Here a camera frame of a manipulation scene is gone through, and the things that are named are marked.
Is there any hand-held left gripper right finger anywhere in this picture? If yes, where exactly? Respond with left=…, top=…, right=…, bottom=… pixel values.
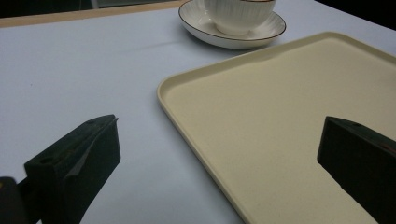
left=317, top=116, right=396, bottom=224

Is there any beige plastic tray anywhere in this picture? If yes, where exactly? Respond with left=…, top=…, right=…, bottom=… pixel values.
left=156, top=31, right=396, bottom=224

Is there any white ribbed saucer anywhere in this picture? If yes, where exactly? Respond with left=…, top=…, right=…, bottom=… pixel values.
left=177, top=0, right=287, bottom=50

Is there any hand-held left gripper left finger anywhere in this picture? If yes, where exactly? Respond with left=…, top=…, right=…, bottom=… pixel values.
left=23, top=114, right=121, bottom=224

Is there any white ribbed cup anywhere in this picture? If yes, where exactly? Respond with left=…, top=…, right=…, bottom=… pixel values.
left=203, top=0, right=277, bottom=36

